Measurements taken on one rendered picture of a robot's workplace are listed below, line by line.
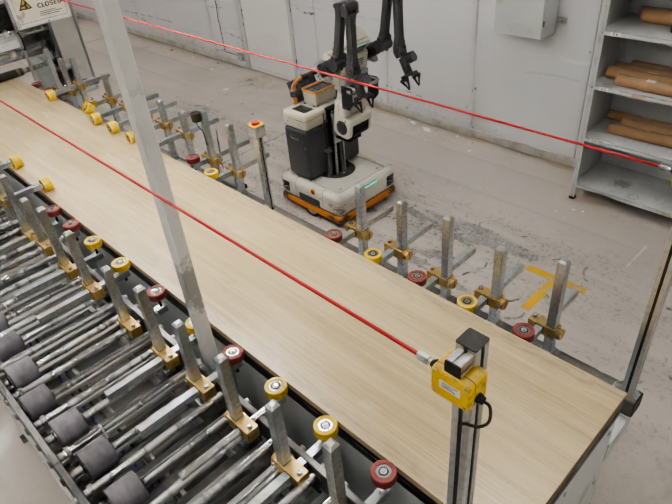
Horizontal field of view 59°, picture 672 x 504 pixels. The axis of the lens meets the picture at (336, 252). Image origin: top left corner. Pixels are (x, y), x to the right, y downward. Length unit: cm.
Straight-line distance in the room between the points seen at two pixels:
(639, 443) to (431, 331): 135
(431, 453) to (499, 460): 20
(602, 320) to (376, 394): 202
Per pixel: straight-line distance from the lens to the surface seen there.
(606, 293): 400
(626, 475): 313
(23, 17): 580
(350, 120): 415
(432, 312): 235
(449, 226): 245
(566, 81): 507
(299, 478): 196
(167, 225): 200
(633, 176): 499
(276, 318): 237
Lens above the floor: 249
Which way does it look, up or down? 36 degrees down
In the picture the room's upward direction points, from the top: 6 degrees counter-clockwise
